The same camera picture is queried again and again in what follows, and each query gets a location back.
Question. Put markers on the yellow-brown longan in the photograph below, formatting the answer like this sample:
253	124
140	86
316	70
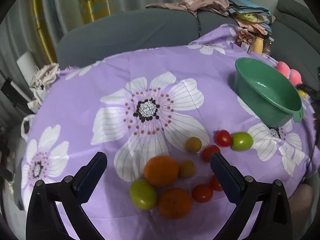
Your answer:
186	169
193	145

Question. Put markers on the dried fruit snack box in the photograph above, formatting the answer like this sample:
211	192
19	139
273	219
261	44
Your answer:
245	40

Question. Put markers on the purple floral tablecloth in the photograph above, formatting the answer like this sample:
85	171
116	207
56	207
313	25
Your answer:
136	105

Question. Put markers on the green tomato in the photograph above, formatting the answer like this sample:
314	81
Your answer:
241	141
143	195

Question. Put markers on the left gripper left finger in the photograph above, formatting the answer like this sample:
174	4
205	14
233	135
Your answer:
43	218

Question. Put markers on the yellow bottle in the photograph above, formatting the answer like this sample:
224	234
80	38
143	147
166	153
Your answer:
258	45

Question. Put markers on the clear small bottle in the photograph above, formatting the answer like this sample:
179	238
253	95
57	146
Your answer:
268	46

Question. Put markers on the orange mandarin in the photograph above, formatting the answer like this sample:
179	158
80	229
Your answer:
175	203
161	171

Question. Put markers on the white paper roll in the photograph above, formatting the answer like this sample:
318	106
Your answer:
27	66

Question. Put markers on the grey sofa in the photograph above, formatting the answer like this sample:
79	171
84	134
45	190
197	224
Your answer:
295	31

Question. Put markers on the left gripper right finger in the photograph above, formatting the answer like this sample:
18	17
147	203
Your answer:
274	217

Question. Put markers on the green plastic bowl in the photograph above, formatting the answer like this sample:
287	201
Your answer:
268	93

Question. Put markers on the pink crumpled cloth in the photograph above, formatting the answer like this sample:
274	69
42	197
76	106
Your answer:
220	7

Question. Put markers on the yellow candy wrapper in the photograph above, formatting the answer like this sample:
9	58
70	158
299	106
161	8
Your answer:
302	93

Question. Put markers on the pink plush toy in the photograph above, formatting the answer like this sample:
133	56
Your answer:
291	74

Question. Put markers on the red tomato with stem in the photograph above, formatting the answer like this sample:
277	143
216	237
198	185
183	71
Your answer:
223	138

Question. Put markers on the stack of folded clothes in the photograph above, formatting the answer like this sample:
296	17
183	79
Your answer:
250	16

